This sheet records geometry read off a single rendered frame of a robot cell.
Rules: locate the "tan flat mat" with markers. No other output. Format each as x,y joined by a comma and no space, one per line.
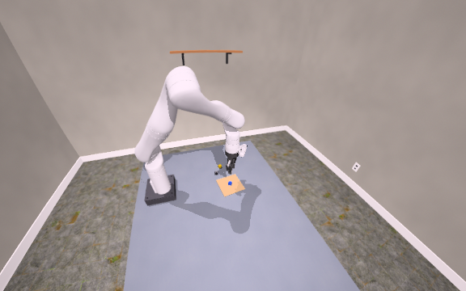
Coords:
227,189

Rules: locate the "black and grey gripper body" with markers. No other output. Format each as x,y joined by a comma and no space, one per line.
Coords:
231,156

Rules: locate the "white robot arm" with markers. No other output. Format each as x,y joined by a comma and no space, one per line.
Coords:
182,87

